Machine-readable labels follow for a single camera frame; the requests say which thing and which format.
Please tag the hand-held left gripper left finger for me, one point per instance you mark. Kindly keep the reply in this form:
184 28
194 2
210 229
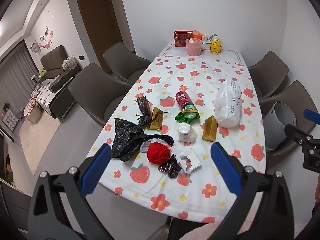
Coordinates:
98 170

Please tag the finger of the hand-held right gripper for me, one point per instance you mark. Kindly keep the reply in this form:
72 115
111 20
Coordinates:
313 116
297 131

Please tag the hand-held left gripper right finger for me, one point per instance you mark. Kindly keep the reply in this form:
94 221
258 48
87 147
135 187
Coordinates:
224 170

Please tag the grey round waste bin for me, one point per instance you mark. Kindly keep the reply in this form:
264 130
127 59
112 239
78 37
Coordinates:
277 128

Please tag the white foil wrapper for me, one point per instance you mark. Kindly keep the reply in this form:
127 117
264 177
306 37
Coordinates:
191 160

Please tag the plain gold chocolate box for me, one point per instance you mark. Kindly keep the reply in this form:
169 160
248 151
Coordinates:
209 130

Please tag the black plastic bag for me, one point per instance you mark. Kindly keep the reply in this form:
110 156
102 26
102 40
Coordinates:
127 137

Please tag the dark shiny wrapper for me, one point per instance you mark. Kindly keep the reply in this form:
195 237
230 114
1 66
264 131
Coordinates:
172 168

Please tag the white plastic cup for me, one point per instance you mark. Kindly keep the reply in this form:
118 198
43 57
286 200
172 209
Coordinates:
185 132

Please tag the white plastic bag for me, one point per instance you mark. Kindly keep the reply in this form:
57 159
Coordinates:
228 107

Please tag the red yarn ball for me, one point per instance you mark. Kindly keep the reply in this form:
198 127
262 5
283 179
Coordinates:
158 153

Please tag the green snack wrapper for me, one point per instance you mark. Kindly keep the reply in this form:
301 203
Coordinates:
187 116

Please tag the black shredded paper bundle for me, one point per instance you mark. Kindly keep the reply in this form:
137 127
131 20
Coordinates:
143 110

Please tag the gold chocolate box with ribbon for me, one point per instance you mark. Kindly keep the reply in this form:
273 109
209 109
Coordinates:
156 120

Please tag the red drink can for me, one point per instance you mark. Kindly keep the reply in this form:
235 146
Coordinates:
183 100

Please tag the person's right hand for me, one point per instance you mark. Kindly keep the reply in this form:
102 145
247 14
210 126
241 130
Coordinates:
317 192

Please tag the grey brown dining chair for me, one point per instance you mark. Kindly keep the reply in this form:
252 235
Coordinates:
125 58
270 72
95 88
298 95

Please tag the grey chaise lounge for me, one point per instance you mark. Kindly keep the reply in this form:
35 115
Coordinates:
58 97

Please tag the floral cushion stool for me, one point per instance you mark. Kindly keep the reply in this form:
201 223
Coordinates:
33 112

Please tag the white cubby shelf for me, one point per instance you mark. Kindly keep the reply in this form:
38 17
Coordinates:
8 122

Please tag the strawberry flower printed tablecloth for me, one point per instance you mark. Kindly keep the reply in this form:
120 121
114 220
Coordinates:
172 81

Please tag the white bag on sofa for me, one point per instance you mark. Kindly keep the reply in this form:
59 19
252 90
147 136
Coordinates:
69 63

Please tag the plush toy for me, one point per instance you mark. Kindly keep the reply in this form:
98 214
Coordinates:
42 73

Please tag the yellow tiger toy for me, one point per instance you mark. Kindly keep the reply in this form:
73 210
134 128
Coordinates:
216 47

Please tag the grey curtain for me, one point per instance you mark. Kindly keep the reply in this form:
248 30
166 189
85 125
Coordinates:
15 80

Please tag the white power adapter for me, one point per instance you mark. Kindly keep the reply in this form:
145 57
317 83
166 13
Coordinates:
206 45

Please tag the pink plastic bucket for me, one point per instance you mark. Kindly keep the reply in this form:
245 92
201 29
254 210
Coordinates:
193 48

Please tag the orange tissue pack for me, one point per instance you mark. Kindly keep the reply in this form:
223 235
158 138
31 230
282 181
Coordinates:
200 35

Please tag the red printed box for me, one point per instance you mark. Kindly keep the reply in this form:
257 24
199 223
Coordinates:
180 40

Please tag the brown wooden door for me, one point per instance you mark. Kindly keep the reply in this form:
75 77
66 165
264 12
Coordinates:
100 17

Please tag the black wall switch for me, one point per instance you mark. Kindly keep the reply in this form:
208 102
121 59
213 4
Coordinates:
81 57

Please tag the pink balloon wall decoration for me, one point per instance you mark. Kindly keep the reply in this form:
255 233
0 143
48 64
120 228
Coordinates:
42 43

